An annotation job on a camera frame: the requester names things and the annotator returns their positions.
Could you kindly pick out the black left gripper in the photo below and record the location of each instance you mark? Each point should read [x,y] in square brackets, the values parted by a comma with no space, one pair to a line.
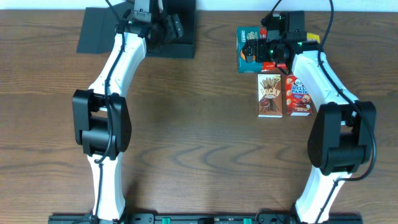
[175,30]

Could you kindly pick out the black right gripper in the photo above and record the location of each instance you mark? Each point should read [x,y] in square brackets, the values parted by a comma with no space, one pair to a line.
[259,45]

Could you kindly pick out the red raisin bag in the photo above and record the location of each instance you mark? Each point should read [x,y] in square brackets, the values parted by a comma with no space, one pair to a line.
[268,66]

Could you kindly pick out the teal cookie box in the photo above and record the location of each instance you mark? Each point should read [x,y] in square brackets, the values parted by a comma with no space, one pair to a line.
[248,65]

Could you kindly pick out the brown Pocky box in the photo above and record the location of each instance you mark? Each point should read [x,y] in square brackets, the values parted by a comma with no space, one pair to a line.
[269,96]

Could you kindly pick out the black gift box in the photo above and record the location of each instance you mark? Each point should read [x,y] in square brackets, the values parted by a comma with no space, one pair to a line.
[100,26]

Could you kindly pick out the red Hello Panda box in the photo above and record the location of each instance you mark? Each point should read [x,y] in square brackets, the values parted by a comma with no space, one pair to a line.
[298,101]

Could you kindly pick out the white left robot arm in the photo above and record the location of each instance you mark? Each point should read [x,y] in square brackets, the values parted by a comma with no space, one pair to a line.
[101,118]

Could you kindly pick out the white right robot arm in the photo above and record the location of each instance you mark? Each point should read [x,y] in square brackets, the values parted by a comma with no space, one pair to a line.
[342,145]

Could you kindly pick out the yellow candy bag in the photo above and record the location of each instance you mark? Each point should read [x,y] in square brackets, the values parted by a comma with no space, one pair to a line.
[313,37]

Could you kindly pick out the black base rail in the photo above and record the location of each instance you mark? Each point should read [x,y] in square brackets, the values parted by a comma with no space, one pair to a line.
[148,218]

